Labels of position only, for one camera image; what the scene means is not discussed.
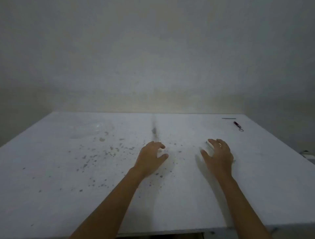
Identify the person's left forearm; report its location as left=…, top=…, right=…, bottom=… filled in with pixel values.
left=69, top=167, right=151, bottom=239

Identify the person's right hand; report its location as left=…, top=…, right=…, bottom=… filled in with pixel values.
left=200, top=139, right=234, bottom=178

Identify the clear plastic bag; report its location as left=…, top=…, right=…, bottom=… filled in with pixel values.
left=68, top=122, right=109, bottom=140

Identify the person's right forearm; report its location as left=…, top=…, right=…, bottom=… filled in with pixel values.
left=216, top=174, right=272, bottom=239

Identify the person's left hand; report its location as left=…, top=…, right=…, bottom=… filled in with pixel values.
left=134, top=141, right=169, bottom=178

